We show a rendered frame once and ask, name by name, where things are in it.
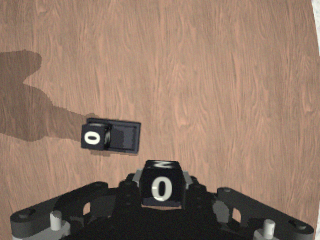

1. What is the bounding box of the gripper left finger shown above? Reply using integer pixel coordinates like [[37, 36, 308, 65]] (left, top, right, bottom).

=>
[[10, 168, 145, 240]]

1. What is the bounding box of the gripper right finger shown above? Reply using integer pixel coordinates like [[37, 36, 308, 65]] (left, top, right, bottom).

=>
[[180, 170, 314, 240]]

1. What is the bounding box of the black number cube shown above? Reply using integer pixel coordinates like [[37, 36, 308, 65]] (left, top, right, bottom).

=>
[[81, 123, 111, 151], [142, 160, 183, 207]]

